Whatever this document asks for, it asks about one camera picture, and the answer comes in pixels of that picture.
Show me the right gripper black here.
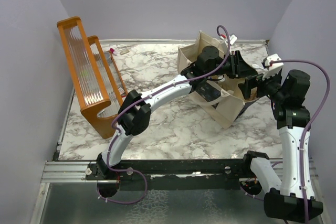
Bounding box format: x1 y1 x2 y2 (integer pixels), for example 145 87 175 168
240 68 287 103

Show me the beige pump lotion bottle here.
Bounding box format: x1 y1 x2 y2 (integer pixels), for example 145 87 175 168
251 63 265 72

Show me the short orange wooden rack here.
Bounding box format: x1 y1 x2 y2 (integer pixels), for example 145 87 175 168
88 36 128 101

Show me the aluminium frame rail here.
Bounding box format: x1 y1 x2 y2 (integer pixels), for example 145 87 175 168
40 159 320 184

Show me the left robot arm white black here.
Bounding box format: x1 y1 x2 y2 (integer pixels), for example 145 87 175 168
97 45 258 179

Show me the grey tape roll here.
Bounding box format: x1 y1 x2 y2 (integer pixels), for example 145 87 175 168
104 51 113 65

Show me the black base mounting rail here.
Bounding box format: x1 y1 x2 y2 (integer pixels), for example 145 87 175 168
86 159 261 195

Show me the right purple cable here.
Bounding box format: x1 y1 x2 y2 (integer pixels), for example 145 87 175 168
243 60 331 224

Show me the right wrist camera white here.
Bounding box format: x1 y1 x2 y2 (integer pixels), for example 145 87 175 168
262 54 284 80

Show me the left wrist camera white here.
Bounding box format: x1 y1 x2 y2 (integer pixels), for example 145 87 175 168
220 34 237 46

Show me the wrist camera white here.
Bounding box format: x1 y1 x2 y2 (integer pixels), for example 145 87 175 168
220 34 237 46
262 54 284 80

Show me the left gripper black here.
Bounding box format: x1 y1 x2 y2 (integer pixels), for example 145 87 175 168
205 50 257 79

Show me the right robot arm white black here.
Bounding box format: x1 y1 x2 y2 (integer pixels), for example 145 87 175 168
239 70 323 223

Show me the tall orange wooden rack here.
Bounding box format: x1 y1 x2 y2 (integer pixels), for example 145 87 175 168
57 16 123 138

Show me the beige canvas tote bag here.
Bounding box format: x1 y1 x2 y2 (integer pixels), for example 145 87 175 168
177 31 258 129

